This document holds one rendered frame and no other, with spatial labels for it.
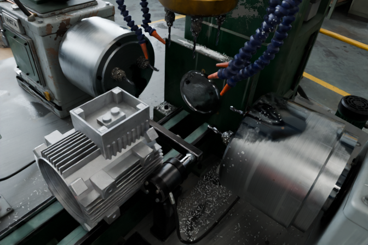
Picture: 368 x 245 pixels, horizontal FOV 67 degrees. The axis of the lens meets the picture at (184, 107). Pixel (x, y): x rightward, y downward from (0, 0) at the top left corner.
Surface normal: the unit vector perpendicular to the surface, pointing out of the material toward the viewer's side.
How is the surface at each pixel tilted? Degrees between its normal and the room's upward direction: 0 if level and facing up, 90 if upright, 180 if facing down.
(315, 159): 36
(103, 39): 25
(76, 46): 51
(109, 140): 90
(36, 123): 0
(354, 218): 90
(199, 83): 90
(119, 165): 0
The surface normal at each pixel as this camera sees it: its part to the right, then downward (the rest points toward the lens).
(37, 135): 0.06, -0.78
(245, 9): -0.63, 0.45
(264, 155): -0.45, -0.14
